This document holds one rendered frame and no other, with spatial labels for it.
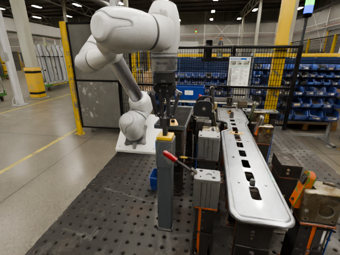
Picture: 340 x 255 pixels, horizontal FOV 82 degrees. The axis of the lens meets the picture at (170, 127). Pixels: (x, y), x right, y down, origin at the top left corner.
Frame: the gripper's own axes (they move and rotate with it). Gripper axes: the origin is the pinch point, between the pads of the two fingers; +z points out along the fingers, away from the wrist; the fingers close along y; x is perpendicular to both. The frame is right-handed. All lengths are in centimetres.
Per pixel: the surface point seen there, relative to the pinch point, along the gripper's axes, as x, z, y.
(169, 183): -2.9, 24.0, 2.1
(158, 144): -3.4, 6.5, -1.9
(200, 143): 12.3, 11.7, 13.4
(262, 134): 52, 20, 49
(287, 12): 154, -63, 81
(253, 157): 17.8, 19.0, 37.7
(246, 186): -5.7, 19.0, 31.3
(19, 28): 538, -115, -612
